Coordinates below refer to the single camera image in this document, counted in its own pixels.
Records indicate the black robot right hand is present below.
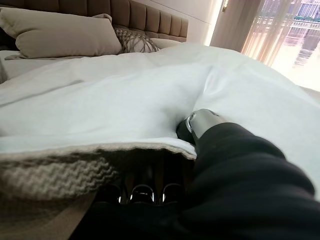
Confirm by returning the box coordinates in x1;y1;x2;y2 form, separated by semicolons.
72;108;320;240

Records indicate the white duvet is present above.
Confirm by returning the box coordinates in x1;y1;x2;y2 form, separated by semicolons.
0;42;320;201

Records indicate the beige knit blanket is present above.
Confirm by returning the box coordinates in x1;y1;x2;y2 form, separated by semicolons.
0;141;199;240

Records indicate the white bed sheet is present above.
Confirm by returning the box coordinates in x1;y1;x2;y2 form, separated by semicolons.
0;49;84;85

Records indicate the sheer pink curtain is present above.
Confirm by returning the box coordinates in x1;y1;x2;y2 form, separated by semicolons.
209;0;304;69

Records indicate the fringed knit cushion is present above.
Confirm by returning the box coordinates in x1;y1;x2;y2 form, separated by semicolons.
113;26;161;55

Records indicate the tufted upholstered headboard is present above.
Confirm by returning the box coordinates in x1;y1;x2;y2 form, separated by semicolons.
0;0;190;44

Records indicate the large beige pillow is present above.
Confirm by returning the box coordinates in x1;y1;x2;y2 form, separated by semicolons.
0;6;124;60

